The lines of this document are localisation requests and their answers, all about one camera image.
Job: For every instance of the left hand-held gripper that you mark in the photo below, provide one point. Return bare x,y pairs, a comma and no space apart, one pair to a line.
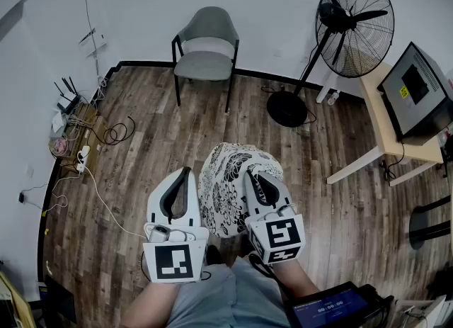
175,263

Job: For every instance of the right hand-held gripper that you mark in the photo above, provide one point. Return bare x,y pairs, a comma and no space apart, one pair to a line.
279,236

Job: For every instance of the black white floral round cushion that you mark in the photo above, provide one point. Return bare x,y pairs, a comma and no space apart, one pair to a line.
226,178

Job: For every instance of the grey upholstered chair black legs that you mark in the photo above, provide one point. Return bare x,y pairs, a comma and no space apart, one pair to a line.
203,62

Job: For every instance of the person's right forearm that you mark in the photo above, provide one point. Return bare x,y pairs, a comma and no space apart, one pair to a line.
297,284

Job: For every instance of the person's left forearm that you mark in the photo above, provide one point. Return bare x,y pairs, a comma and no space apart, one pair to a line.
152,305

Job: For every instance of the person's black shoe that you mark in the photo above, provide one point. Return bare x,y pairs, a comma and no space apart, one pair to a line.
213,255

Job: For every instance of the white power strip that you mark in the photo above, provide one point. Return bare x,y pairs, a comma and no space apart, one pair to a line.
83,158

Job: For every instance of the person's light blue shirt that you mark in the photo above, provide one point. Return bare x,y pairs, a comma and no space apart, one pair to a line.
230,298

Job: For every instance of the brown cardboard box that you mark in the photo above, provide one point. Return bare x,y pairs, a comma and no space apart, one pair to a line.
90,131

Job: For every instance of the small clear bottle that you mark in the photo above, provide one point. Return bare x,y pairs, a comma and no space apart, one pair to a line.
333,98

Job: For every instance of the black tablet with timer screen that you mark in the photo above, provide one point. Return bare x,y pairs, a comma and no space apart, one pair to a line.
325,309

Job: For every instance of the light wooden side table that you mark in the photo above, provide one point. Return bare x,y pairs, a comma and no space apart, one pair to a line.
380,121

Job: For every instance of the black router with antennas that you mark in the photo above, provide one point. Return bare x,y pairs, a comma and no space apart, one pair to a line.
69,101

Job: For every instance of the black metal stand base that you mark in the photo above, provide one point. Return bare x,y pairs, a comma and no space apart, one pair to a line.
423,227

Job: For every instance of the black monitor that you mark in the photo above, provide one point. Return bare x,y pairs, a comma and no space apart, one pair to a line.
412,93

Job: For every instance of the yellow folder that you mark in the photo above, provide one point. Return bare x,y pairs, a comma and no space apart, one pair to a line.
16,305

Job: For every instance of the white cluttered rack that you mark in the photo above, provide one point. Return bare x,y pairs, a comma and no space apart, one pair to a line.
424,314

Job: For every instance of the small black wall charger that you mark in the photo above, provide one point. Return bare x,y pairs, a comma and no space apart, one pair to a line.
22,197

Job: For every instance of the black device mount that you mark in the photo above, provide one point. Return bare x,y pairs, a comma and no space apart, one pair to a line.
377,307

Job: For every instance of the white paper wall box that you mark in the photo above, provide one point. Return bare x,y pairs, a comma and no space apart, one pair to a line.
92,44

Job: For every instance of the black pedestal fan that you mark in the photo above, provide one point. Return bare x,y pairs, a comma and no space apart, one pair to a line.
354,25

